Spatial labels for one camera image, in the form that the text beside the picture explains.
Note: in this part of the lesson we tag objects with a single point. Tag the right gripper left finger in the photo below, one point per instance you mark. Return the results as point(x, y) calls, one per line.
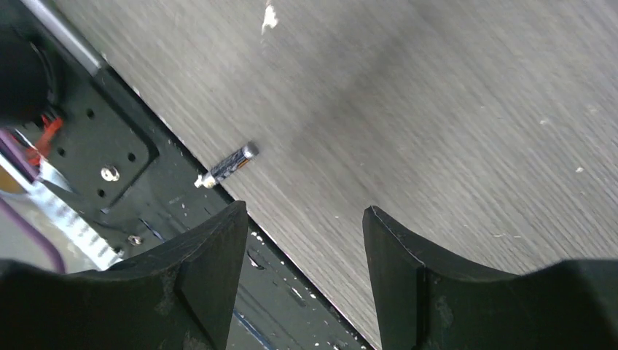
point(178, 295)

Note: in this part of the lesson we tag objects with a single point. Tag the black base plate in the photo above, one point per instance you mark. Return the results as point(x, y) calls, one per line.
point(131, 180)

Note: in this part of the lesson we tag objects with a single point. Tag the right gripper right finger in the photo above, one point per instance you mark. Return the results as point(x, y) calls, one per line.
point(428, 297)

